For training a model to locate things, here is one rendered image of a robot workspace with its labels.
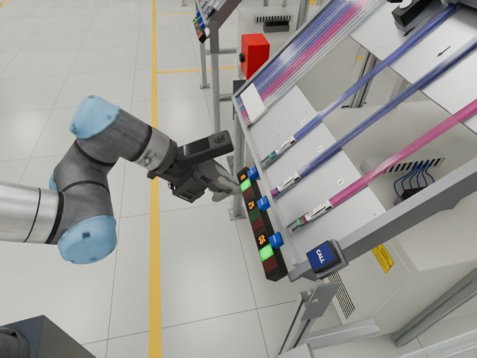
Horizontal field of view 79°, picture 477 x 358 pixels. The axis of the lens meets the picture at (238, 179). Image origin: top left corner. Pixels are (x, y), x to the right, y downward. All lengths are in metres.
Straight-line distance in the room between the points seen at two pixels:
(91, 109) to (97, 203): 0.14
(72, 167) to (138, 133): 0.12
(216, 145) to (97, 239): 0.26
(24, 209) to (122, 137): 0.17
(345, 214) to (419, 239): 0.33
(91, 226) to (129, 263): 1.06
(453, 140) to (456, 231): 0.44
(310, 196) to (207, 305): 0.83
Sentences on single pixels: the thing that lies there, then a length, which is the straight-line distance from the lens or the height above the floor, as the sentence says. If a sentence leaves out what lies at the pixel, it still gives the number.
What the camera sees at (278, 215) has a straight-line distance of 0.66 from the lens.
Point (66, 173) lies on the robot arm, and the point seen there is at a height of 0.92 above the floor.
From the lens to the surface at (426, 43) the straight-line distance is 0.76.
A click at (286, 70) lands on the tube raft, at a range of 0.95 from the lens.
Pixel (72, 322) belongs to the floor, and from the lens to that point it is 1.47.
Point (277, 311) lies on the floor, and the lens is 1.35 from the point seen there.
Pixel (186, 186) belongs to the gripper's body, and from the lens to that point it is 0.59.
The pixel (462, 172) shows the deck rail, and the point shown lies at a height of 0.95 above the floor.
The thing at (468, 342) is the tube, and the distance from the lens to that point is 0.41.
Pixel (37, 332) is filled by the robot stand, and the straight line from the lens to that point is 0.85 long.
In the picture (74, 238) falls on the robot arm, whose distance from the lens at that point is 0.45.
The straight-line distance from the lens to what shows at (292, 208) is 0.67.
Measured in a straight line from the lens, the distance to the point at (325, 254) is 0.55.
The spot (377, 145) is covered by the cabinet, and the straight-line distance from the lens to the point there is 1.14.
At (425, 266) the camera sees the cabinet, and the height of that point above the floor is 0.62.
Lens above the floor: 1.25
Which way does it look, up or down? 45 degrees down
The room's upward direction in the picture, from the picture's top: 2 degrees clockwise
